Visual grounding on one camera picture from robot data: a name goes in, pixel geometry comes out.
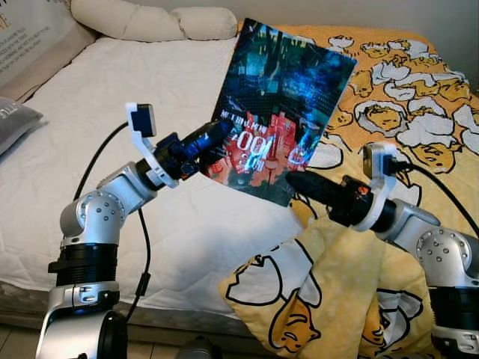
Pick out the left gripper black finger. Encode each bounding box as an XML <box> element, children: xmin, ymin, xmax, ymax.
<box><xmin>187</xmin><ymin>120</ymin><xmax>234</xmax><ymax>159</ymax></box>

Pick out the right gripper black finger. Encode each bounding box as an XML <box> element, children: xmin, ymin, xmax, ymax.
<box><xmin>288</xmin><ymin>179</ymin><xmax>338</xmax><ymax>212</ymax></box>
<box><xmin>287</xmin><ymin>171</ymin><xmax>341</xmax><ymax>197</ymax></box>

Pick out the dark glossy red-print book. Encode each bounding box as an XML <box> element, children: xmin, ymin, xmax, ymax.
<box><xmin>204</xmin><ymin>19</ymin><xmax>358</xmax><ymax>208</ymax></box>

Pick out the yellow cartoon egg blanket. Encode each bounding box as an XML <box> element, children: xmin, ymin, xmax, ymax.
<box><xmin>217</xmin><ymin>26</ymin><xmax>479</xmax><ymax>359</ymax></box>

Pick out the grey plush bear pillow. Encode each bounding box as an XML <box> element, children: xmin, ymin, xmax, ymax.
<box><xmin>0</xmin><ymin>97</ymin><xmax>43</xmax><ymax>156</ymax></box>

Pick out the white quilted mattress pad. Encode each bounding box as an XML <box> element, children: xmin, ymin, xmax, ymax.
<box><xmin>0</xmin><ymin>36</ymin><xmax>300</xmax><ymax>315</ymax></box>

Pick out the beige twisted bolster pillow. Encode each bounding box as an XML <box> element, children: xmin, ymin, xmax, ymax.
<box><xmin>71</xmin><ymin>0</ymin><xmax>239</xmax><ymax>42</ymax></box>

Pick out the grey printed bed bumper cushion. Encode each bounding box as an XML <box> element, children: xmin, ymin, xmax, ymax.
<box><xmin>0</xmin><ymin>0</ymin><xmax>76</xmax><ymax>102</ymax></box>

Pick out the dark robot leg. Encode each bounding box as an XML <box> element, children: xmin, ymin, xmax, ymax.
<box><xmin>176</xmin><ymin>337</ymin><xmax>225</xmax><ymax>359</ymax></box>

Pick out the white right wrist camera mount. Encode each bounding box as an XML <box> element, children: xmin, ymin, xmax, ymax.
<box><xmin>352</xmin><ymin>144</ymin><xmax>405</xmax><ymax>233</ymax></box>

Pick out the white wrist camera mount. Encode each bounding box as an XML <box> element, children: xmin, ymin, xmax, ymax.
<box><xmin>352</xmin><ymin>144</ymin><xmax>405</xmax><ymax>233</ymax></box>
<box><xmin>125</xmin><ymin>103</ymin><xmax>180</xmax><ymax>189</ymax></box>

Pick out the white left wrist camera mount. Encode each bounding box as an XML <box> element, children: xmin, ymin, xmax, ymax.
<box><xmin>125</xmin><ymin>103</ymin><xmax>180</xmax><ymax>189</ymax></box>

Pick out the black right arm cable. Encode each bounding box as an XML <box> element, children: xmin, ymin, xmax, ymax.
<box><xmin>389</xmin><ymin>159</ymin><xmax>479</xmax><ymax>236</ymax></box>

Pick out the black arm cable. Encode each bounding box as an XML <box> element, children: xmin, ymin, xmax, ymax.
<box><xmin>75</xmin><ymin>123</ymin><xmax>150</xmax><ymax>322</ymax></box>
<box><xmin>389</xmin><ymin>159</ymin><xmax>479</xmax><ymax>236</ymax></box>

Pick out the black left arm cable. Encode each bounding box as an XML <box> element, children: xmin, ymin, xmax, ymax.
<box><xmin>75</xmin><ymin>123</ymin><xmax>150</xmax><ymax>322</ymax></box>

